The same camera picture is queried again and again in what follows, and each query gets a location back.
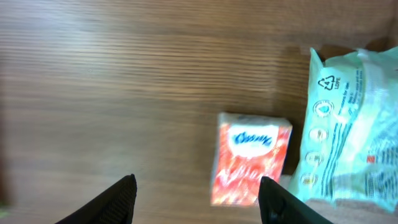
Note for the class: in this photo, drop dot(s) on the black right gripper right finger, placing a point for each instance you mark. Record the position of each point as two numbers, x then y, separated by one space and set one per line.
278 206

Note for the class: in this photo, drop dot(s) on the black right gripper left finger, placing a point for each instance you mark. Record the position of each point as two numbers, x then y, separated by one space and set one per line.
115 205

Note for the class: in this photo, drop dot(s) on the small orange candy box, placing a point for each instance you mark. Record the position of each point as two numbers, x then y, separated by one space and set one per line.
248 148

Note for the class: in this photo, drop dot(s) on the teal tissue packet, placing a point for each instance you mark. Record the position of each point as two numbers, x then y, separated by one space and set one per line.
348 149

